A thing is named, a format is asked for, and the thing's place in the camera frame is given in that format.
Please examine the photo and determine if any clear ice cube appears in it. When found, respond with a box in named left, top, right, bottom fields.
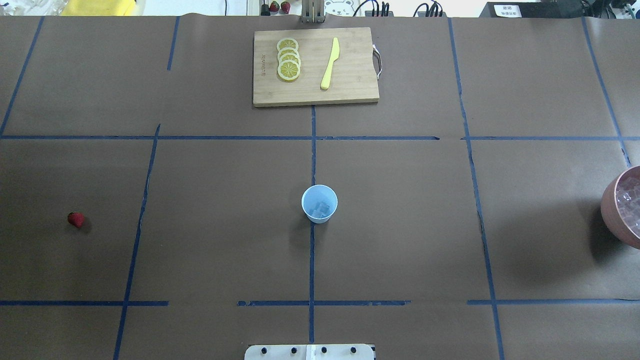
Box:
left=310, top=202, right=333, bottom=219

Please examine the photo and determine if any light blue cup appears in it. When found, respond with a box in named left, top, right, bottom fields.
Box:
left=301, top=184, right=339, bottom=224

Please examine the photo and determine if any clear ice cubes pile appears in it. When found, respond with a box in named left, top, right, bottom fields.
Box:
left=615, top=176, right=640, bottom=237

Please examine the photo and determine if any lemon slice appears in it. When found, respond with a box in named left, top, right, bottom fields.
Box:
left=277, top=62, right=302, bottom=82
left=276, top=38, right=299, bottom=51
left=278, top=52, right=301, bottom=68
left=278, top=47, right=300, bottom=61

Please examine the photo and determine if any wooden cutting board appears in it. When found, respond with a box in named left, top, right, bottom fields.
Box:
left=253, top=27, right=380, bottom=108

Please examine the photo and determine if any yellow plastic knife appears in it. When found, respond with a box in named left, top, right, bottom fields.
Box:
left=320, top=37, right=340, bottom=91

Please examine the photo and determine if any red strawberry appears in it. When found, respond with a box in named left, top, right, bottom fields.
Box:
left=67, top=211, right=86, bottom=229

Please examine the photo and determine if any pink bowl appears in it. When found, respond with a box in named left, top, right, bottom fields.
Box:
left=600, top=166, right=640, bottom=249

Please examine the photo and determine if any yellow cloth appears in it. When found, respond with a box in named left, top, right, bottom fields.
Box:
left=61, top=0, right=137, bottom=17

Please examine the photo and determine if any aluminium frame post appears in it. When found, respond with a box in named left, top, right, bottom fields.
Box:
left=301, top=0, right=326, bottom=24

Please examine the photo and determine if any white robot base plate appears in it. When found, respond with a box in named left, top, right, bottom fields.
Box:
left=244, top=343, right=377, bottom=360

